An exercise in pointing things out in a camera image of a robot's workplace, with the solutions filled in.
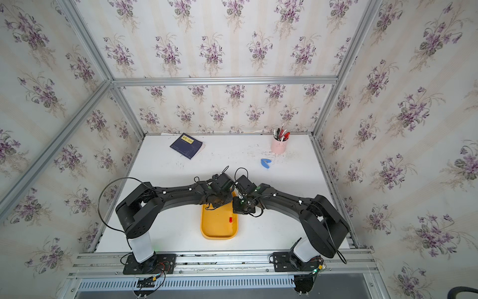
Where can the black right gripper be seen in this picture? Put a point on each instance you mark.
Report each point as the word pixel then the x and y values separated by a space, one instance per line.
pixel 236 210

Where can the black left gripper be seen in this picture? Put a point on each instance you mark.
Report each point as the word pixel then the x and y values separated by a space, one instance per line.
pixel 229 194

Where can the yellow plastic storage tray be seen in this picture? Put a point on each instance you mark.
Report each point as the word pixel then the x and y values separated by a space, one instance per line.
pixel 215 224

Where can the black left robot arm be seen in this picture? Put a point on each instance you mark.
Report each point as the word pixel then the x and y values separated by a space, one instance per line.
pixel 138 211

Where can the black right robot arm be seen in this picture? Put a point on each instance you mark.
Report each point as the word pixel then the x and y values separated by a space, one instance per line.
pixel 324 226

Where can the blue plastic clip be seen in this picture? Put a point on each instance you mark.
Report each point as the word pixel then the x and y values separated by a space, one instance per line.
pixel 266 163

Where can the dark blue notebook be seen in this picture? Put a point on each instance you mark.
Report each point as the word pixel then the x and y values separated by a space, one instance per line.
pixel 187 146

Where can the pink pen cup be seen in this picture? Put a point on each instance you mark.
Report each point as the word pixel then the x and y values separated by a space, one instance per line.
pixel 278 146

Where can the red pens in cup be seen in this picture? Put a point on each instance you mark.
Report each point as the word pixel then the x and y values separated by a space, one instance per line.
pixel 281 134

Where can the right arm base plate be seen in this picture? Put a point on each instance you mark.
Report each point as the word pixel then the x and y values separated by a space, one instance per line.
pixel 288 262

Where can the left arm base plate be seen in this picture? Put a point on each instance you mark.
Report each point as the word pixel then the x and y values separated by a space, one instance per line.
pixel 156 264

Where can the aluminium front rail frame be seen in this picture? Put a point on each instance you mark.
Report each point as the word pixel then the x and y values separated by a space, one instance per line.
pixel 221 270

